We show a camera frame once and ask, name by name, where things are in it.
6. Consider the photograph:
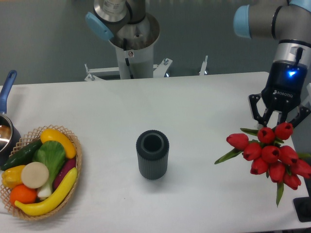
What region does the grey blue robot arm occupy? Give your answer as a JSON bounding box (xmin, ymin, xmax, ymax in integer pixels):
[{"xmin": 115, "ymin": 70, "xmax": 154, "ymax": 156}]
[{"xmin": 85, "ymin": 0, "xmax": 311, "ymax": 127}]

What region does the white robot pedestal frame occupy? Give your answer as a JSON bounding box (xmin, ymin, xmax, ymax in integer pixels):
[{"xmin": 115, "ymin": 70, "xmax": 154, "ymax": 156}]
[{"xmin": 84, "ymin": 12, "xmax": 209, "ymax": 82}]

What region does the black device at edge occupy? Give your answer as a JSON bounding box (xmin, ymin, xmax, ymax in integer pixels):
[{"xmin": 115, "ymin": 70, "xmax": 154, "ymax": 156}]
[{"xmin": 293, "ymin": 197, "xmax": 311, "ymax": 222}]

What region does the dark grey ribbed vase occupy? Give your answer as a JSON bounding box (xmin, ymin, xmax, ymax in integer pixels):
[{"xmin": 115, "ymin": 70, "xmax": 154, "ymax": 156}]
[{"xmin": 136, "ymin": 130, "xmax": 170, "ymax": 180}]

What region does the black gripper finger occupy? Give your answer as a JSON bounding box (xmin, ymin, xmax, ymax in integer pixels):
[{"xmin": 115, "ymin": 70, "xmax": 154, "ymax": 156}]
[
  {"xmin": 248, "ymin": 94, "xmax": 274, "ymax": 127},
  {"xmin": 278, "ymin": 104, "xmax": 310, "ymax": 128}
]

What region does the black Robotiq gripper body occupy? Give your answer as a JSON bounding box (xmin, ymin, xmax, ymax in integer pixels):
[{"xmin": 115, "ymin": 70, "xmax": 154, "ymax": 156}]
[{"xmin": 261, "ymin": 62, "xmax": 307, "ymax": 112}]

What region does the blue handled saucepan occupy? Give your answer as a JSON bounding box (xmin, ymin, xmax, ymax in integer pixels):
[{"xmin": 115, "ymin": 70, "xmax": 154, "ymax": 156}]
[{"xmin": 0, "ymin": 70, "xmax": 20, "ymax": 166}]

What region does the yellow bell pepper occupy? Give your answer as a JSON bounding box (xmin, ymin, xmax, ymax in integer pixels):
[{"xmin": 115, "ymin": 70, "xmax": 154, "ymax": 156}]
[{"xmin": 1, "ymin": 165, "xmax": 26, "ymax": 189}]

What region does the red tulip bouquet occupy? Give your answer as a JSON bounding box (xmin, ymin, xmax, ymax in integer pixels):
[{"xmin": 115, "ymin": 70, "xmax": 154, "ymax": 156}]
[{"xmin": 214, "ymin": 122, "xmax": 311, "ymax": 205}]

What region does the green leafy cabbage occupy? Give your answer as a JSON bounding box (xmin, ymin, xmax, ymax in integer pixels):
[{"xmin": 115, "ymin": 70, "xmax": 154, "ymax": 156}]
[{"xmin": 32, "ymin": 141, "xmax": 66, "ymax": 200}]

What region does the yellow squash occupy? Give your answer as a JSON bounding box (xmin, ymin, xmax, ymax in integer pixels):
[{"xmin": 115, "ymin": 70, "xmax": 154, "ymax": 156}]
[{"xmin": 40, "ymin": 129, "xmax": 76, "ymax": 159}]

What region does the yellow banana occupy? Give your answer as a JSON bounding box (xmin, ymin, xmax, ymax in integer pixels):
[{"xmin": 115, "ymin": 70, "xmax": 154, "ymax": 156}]
[{"xmin": 15, "ymin": 167, "xmax": 78, "ymax": 216}]

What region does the green cucumber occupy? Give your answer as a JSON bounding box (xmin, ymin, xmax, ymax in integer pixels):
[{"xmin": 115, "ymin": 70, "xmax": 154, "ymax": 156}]
[{"xmin": 0, "ymin": 140, "xmax": 42, "ymax": 171}]

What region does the purple eggplant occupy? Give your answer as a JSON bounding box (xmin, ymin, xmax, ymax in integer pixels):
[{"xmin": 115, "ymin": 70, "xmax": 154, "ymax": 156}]
[{"xmin": 53, "ymin": 158, "xmax": 76, "ymax": 190}]

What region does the orange fruit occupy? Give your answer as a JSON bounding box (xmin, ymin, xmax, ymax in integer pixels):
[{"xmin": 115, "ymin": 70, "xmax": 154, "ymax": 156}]
[{"xmin": 10, "ymin": 184, "xmax": 37, "ymax": 206}]

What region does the white post at right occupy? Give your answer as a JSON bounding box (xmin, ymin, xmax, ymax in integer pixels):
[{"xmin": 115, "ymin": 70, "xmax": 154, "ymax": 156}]
[{"xmin": 303, "ymin": 83, "xmax": 311, "ymax": 107}]

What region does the beige round disc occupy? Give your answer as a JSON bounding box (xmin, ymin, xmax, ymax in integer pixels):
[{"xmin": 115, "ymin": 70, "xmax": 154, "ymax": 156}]
[{"xmin": 21, "ymin": 162, "xmax": 49, "ymax": 189}]

